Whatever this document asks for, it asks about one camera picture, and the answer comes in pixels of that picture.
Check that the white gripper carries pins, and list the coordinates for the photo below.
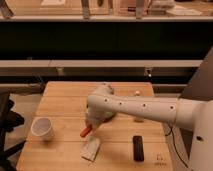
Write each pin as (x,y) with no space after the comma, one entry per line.
(94,118)

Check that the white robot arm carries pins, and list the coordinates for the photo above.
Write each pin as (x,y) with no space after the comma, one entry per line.
(188,114)

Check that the green bowl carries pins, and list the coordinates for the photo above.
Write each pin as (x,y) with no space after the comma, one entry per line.
(109,116)

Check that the white bottle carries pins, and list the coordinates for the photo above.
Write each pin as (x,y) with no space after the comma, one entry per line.
(138,119)

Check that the black remote control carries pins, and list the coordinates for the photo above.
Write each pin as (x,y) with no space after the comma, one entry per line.
(138,152)

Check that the white paper cup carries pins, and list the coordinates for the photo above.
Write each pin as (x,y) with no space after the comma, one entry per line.
(42,128)

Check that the black office chair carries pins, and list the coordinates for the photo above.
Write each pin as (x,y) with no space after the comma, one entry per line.
(8,121)

